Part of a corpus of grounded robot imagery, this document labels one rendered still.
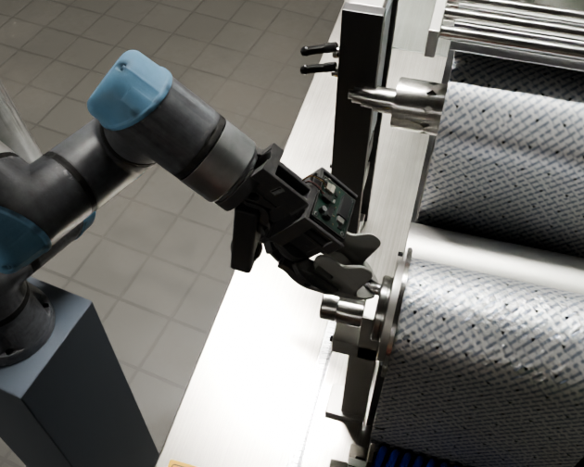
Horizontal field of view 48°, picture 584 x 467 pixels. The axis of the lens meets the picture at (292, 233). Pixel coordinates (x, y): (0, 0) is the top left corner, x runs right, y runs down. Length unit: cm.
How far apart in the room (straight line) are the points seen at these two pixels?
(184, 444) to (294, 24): 261
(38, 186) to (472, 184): 49
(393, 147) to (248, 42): 193
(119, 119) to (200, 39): 271
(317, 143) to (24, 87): 202
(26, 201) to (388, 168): 88
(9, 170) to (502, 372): 52
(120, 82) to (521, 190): 48
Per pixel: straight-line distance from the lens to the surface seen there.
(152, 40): 334
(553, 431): 80
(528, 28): 81
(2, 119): 101
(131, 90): 60
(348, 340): 85
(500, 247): 85
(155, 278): 233
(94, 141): 69
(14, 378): 118
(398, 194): 133
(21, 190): 66
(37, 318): 116
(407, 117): 82
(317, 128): 145
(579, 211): 85
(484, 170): 81
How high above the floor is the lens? 188
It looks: 51 degrees down
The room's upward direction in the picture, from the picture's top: straight up
